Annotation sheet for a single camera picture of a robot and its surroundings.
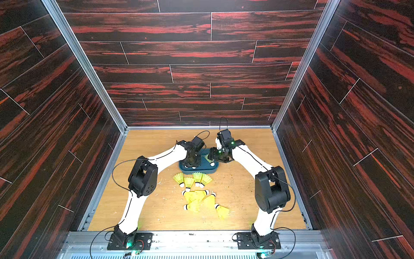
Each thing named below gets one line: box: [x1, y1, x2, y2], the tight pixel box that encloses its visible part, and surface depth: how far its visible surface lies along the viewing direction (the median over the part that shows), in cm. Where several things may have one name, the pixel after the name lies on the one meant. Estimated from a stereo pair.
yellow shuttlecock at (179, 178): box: [172, 172, 185, 188], surface depth 93 cm
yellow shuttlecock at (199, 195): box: [192, 189, 210, 201], surface depth 88 cm
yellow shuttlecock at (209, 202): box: [203, 192, 217, 210], surface depth 86 cm
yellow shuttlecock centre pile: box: [181, 190, 197, 203], surface depth 88 cm
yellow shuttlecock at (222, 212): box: [214, 203, 230, 221], surface depth 83 cm
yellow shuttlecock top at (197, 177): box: [192, 172, 203, 188], surface depth 93 cm
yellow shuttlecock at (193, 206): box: [183, 199, 200, 213], surface depth 84 cm
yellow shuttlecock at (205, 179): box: [198, 173, 213, 189], surface depth 92 cm
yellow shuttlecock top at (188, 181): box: [183, 176, 195, 193], surface depth 92 cm
